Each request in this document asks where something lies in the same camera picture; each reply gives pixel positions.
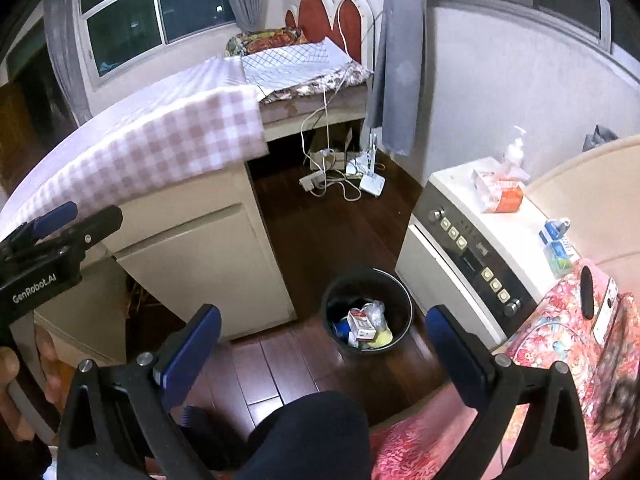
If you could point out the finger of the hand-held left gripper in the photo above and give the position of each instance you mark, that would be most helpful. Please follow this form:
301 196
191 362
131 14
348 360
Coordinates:
55 217
95 227

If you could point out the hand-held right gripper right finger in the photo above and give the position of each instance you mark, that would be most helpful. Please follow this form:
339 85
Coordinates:
455 355

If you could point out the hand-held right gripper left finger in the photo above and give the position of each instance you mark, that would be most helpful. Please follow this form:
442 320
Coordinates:
192 350

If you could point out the yellow cloth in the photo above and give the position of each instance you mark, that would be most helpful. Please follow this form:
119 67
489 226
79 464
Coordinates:
382 342

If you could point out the black trash bin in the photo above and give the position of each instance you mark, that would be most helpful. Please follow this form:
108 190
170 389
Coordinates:
395 300

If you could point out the clear plastic bag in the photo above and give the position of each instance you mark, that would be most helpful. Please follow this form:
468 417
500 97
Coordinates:
375 312

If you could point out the red white small box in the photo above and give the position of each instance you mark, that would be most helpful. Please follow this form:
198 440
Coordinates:
361 324

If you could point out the person's left hand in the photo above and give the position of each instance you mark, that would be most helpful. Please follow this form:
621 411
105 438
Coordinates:
50 365

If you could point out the blue slipper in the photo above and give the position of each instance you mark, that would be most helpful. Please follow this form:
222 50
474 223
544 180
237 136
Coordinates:
196 417

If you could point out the brown wooden door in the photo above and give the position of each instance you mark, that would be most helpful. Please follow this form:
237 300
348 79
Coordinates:
15 130

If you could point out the pink floral blanket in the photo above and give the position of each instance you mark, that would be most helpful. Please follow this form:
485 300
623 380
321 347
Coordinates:
550 330

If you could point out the cream nightstand with buttons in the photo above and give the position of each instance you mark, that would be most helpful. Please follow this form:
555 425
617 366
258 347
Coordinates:
515 250

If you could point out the blue white small bottles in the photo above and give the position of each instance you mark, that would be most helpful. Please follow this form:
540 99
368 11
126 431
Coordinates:
557 252

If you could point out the black phone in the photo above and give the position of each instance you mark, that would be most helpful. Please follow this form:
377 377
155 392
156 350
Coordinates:
587 292

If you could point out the white flat device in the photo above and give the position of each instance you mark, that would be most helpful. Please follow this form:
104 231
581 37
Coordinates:
606 310

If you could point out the orange tissue pack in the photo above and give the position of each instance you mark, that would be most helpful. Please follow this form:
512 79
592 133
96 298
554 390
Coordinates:
500 195

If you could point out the dark hair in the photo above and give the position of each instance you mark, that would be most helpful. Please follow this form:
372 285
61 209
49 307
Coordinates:
620 410

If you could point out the cream curved headboard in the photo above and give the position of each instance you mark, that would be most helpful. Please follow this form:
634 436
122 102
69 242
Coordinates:
590 200

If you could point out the white pump bottle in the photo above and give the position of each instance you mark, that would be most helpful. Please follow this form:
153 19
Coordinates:
515 157

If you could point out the white framed sliding window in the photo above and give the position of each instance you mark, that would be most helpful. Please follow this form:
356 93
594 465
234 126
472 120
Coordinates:
150 15

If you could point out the small cardboard box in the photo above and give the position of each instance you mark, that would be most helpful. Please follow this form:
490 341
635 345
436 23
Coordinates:
320 160

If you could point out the colourful patterned pillow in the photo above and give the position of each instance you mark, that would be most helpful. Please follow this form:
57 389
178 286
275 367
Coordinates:
265 42

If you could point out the white grid-patterned sheet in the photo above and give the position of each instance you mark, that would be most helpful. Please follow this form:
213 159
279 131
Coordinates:
295 65

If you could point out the grey cloth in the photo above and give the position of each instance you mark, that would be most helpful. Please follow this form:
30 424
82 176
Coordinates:
600 137

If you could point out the floral bed sheet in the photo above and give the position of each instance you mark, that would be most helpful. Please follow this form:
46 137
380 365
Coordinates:
330 82

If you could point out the grey tied curtain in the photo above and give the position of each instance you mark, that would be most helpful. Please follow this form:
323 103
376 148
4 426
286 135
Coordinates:
400 60

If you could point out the red white bed headboard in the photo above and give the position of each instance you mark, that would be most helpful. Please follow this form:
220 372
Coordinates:
317 15

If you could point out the cream bed frame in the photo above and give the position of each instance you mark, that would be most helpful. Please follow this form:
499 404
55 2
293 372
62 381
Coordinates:
290 127

